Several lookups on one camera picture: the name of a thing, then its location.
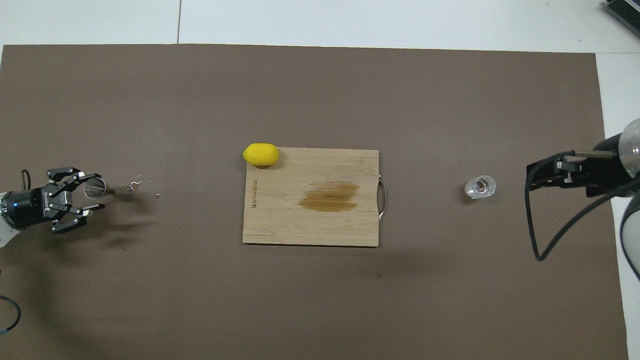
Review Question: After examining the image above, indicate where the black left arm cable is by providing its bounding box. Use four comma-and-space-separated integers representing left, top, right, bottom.
0, 170, 33, 333

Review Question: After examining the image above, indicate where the steel double jigger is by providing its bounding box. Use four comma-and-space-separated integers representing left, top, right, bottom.
83, 177, 134, 203

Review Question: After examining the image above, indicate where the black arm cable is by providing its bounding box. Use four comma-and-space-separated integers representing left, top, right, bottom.
524, 150, 640, 262
0, 170, 33, 333

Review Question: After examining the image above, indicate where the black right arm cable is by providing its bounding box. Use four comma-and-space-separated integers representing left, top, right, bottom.
524, 150, 640, 262

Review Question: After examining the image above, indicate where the brown table mat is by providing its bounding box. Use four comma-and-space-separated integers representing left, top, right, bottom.
0, 44, 630, 360

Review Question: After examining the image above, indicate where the bamboo cutting board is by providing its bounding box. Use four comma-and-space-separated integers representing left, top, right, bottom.
242, 147, 388, 247

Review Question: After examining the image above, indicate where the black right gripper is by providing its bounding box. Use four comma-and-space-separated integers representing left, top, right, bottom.
526, 137, 638, 197

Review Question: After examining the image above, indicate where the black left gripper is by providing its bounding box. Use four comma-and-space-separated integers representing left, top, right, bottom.
0, 166, 107, 234

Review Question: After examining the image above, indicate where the clear plastic measuring cup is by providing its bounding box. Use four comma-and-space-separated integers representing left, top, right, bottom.
464, 175, 497, 201

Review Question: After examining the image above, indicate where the yellow lemon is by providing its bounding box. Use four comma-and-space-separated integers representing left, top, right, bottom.
242, 143, 280, 167

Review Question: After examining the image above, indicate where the clear liquid spill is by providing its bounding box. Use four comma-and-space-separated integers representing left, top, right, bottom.
127, 175, 162, 200

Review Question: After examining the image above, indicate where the grey ribbed device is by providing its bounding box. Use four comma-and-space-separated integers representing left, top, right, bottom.
602, 0, 640, 38

